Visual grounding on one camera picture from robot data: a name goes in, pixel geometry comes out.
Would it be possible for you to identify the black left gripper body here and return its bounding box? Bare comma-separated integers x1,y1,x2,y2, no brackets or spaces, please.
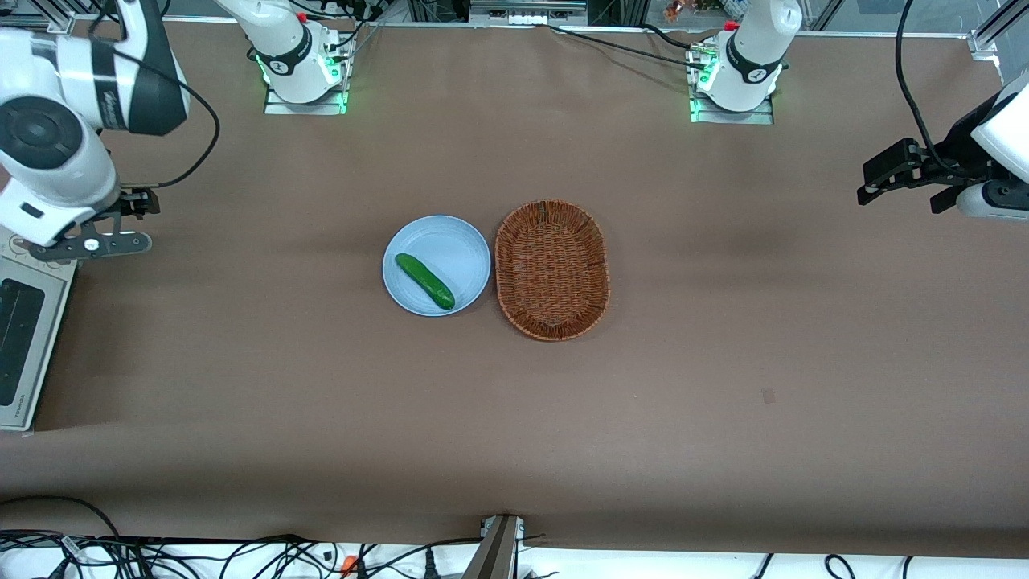
923,111,999,189

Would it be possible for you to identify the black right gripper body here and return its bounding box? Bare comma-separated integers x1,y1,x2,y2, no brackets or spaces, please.
80,187,160,238

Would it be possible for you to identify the glass oven door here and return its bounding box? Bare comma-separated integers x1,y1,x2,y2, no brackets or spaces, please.
0,273,65,433

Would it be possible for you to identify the white toaster oven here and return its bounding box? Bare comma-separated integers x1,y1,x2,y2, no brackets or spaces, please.
0,237,80,433

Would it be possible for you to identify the brown table cover sheet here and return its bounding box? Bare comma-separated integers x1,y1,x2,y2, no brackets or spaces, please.
0,18,1029,560

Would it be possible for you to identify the green cucumber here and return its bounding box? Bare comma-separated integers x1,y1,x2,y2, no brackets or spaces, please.
394,253,457,311

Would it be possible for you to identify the light blue plate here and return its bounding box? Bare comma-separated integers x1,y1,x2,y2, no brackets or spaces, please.
382,215,492,318

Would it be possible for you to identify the brown wicker basket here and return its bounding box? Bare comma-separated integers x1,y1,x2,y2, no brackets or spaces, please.
494,199,611,343

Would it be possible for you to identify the grey power strip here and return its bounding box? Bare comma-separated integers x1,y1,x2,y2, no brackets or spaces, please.
470,0,588,27

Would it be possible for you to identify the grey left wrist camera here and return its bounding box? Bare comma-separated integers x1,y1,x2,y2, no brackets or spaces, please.
957,179,1029,222

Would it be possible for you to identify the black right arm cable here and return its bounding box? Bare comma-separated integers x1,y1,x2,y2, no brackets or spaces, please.
121,48,222,191

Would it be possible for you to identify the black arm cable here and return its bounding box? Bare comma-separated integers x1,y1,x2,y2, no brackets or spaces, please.
895,0,970,176
121,48,222,191

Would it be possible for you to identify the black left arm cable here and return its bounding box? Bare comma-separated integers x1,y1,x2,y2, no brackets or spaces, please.
895,0,970,176

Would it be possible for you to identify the aluminium frame post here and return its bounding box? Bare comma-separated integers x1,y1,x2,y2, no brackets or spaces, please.
969,0,1029,62

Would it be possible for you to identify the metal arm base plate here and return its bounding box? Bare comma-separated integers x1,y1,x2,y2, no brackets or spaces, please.
687,44,775,125
264,32,349,116

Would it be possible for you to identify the black floor cable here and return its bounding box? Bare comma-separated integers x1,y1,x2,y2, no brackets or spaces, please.
0,495,123,548

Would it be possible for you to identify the black table cable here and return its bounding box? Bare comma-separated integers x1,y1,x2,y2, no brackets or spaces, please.
547,24,710,68

